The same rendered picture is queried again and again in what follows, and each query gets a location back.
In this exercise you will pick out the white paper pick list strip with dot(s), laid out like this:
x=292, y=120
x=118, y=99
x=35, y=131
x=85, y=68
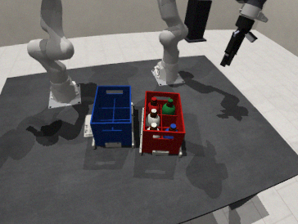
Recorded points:
x=87, y=128

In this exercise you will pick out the blue plastic crate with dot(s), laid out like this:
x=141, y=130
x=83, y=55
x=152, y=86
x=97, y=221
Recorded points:
x=101, y=120

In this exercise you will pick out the green bottle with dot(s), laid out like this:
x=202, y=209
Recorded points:
x=168, y=108

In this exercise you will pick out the red plastic crate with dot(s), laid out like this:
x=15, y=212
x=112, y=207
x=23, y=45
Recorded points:
x=171, y=145

